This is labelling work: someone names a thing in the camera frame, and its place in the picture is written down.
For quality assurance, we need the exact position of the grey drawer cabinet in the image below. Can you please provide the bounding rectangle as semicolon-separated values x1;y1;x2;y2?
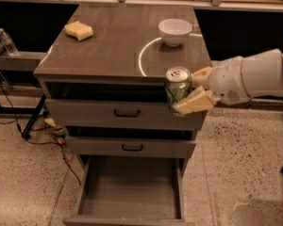
32;2;217;174

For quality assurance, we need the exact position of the top grey drawer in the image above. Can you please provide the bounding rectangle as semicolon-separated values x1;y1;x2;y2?
45;99;206;131

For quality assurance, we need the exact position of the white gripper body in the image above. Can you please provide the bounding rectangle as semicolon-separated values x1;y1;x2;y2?
208;56;246;105

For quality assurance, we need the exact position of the white bowl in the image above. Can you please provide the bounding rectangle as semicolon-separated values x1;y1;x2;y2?
158;19;192;47

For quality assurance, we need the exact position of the grey drawer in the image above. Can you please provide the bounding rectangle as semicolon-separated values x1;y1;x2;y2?
45;99;206;131
63;156;192;226
66;136;195;158

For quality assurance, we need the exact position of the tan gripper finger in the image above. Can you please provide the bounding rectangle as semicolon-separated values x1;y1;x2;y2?
173;86;220;115
191;67;213;89

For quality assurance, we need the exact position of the black floor cable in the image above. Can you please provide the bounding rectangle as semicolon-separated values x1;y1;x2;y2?
0;78;82;186

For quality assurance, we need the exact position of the yellow sponge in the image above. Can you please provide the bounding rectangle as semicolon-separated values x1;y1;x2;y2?
64;21;93;41

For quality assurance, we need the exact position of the black table leg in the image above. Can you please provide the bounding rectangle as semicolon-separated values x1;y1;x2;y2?
21;95;46;139

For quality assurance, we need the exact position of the bottom grey drawer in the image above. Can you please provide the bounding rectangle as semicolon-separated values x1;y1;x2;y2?
63;156;192;226

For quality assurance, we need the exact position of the clear water bottle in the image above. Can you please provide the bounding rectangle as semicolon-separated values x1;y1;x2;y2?
0;28;18;56

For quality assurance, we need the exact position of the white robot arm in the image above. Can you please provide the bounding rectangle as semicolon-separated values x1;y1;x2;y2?
173;49;283;115

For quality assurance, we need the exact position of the green soda can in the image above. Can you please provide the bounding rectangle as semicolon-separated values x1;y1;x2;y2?
164;67;191;116

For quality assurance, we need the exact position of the middle grey drawer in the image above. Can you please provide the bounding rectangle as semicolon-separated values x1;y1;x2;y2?
66;136;195;158

